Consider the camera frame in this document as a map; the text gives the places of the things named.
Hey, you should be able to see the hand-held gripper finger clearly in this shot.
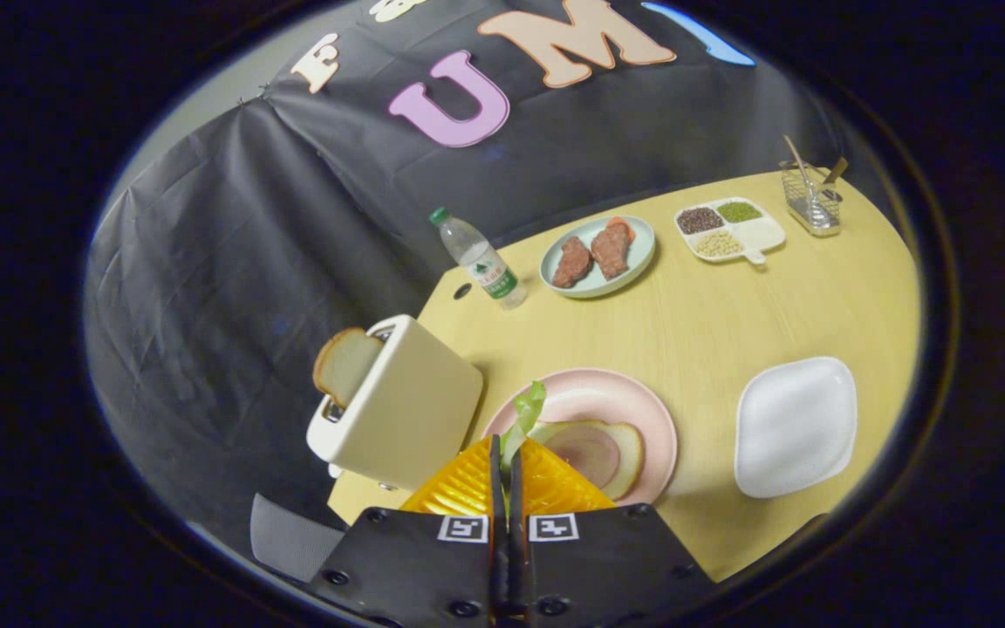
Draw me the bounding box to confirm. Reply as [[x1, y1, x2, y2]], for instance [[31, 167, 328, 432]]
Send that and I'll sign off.
[[509, 436, 717, 627], [309, 434, 508, 627]]

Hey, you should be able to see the green lettuce leaf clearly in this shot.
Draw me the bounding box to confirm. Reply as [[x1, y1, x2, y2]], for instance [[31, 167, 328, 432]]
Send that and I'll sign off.
[[499, 379, 573, 515]]

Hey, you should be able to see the toasted bread slice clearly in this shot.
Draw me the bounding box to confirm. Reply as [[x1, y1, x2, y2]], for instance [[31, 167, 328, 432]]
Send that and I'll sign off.
[[312, 327, 386, 409]]

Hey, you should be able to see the pink ham slice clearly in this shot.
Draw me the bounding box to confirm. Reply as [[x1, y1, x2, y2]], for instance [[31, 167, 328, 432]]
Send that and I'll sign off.
[[544, 425, 622, 491]]

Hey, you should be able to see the pale bread slice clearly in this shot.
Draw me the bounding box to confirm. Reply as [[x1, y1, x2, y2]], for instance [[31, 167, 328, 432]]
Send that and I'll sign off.
[[527, 420, 646, 502]]

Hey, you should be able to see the cream toaster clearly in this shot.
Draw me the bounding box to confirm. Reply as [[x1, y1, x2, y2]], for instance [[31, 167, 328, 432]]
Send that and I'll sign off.
[[306, 314, 485, 491]]

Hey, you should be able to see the pink round plate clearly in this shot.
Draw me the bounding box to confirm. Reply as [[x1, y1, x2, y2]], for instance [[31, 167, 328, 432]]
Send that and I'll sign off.
[[481, 367, 679, 509]]

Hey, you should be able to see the grey mesh chair part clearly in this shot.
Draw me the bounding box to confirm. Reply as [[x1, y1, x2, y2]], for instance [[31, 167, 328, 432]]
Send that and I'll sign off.
[[250, 493, 346, 584]]

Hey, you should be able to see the light blue round plate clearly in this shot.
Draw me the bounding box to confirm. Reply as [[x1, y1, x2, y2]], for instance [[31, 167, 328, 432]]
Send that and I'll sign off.
[[539, 215, 657, 299]]

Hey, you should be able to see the clear plastic water bottle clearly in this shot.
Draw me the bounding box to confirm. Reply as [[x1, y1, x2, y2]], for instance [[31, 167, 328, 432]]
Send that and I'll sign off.
[[429, 207, 529, 311]]

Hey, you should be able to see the brown meat patty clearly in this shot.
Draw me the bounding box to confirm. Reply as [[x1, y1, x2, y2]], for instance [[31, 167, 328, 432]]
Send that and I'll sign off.
[[551, 236, 594, 290], [590, 223, 634, 281]]

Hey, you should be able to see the white square plate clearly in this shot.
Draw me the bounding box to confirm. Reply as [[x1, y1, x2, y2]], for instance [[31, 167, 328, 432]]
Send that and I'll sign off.
[[734, 356, 858, 500]]

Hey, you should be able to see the black backdrop cloth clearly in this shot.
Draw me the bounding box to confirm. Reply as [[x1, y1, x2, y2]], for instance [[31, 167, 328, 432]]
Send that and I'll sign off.
[[84, 0, 852, 559]]

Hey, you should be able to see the white divided grain dish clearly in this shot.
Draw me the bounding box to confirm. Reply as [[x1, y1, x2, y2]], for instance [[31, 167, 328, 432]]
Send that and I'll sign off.
[[674, 197, 787, 265]]

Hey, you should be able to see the thin wooden stick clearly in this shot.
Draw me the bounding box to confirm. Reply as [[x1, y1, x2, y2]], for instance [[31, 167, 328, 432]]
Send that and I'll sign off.
[[783, 134, 815, 195]]

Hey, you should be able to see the wire mesh utensil basket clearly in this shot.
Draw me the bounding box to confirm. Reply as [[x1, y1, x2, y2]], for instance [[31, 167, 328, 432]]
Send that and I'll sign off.
[[780, 160, 844, 238]]

